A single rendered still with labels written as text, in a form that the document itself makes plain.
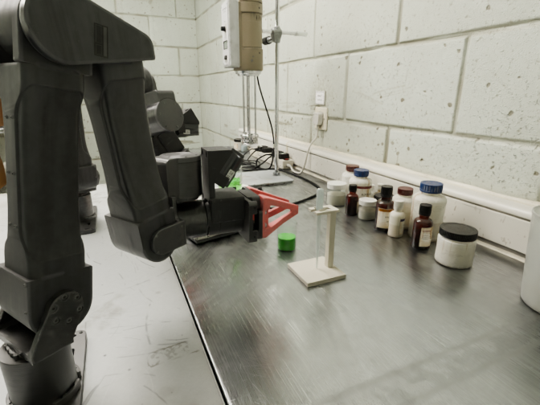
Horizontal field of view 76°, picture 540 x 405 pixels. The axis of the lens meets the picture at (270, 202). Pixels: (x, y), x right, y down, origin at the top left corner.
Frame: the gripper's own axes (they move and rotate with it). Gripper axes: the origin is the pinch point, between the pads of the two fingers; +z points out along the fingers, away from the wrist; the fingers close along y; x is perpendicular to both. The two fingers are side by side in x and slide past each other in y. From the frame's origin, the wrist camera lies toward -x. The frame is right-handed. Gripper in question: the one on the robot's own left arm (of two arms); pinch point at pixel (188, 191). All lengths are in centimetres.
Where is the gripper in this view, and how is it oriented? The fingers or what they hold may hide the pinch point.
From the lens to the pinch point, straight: 77.8
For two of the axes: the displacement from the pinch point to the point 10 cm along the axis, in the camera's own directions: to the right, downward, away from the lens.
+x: -5.4, 6.7, -5.1
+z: 4.1, 7.4, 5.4
